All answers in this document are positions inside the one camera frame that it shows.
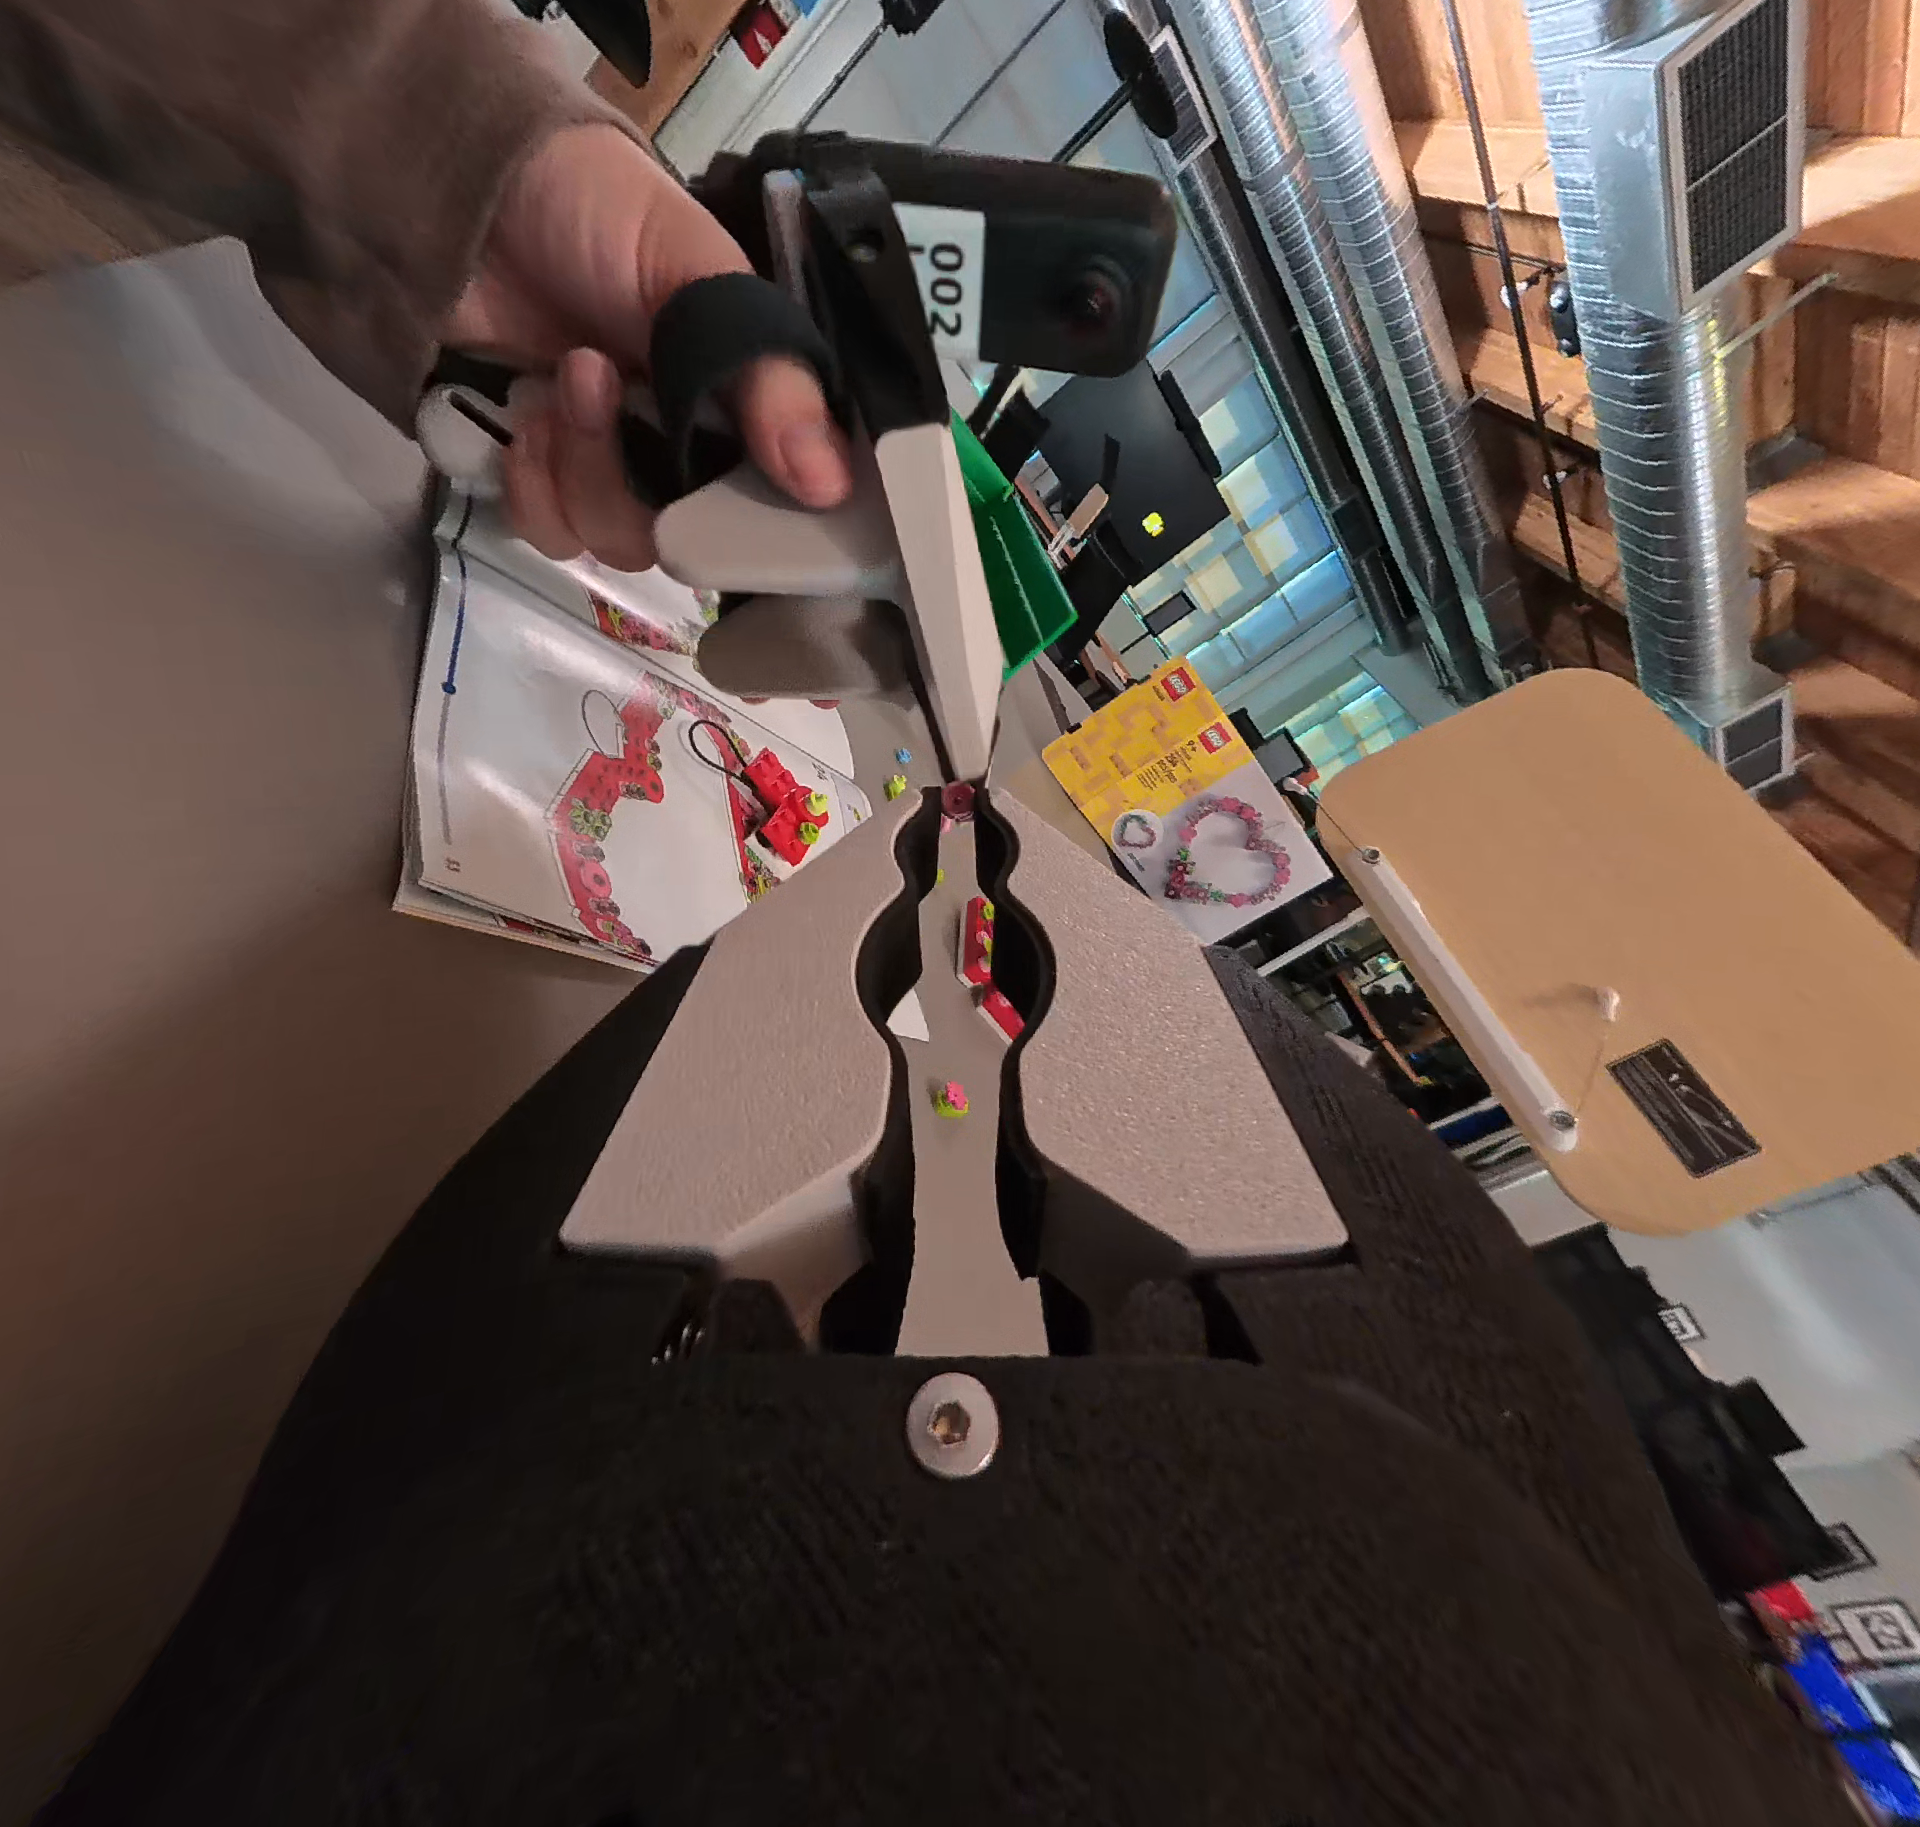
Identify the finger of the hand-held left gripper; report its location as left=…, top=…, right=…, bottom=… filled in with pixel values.
left=872, top=415, right=1006, bottom=786

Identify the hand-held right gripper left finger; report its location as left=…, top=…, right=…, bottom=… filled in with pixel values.
left=557, top=790, right=924, bottom=1354

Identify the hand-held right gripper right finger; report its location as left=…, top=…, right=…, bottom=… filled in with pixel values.
left=972, top=788, right=1351, bottom=1358

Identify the person's left forearm brown sleeve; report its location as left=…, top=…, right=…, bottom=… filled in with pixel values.
left=0, top=0, right=665, bottom=427

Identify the red lego heart build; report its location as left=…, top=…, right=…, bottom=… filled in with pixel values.
left=955, top=892, right=1032, bottom=1044

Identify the yellow lego box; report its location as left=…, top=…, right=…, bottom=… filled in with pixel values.
left=1039, top=656, right=1338, bottom=948

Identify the lego instruction booklet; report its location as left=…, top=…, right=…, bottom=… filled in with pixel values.
left=392, top=485, right=875, bottom=974

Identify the person's left hand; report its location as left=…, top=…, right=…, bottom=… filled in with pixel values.
left=446, top=131, right=860, bottom=573

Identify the green plastic tray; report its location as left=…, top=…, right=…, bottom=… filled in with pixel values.
left=948, top=411, right=1079, bottom=678

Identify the black monitor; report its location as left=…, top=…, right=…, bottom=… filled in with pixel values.
left=1032, top=363, right=1235, bottom=618

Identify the light wooden table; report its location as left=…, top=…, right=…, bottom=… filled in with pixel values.
left=1313, top=668, right=1920, bottom=1240

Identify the small metal vent grille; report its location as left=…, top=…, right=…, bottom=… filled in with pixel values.
left=1706, top=688, right=1799, bottom=798

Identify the large metal vent grille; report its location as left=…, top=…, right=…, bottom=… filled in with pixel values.
left=1577, top=0, right=1812, bottom=319

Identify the narrow silver spiral duct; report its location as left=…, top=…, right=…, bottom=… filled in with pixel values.
left=1116, top=0, right=1506, bottom=696

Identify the wide silver spiral duct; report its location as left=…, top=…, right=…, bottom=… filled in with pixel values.
left=1506, top=0, right=1806, bottom=798

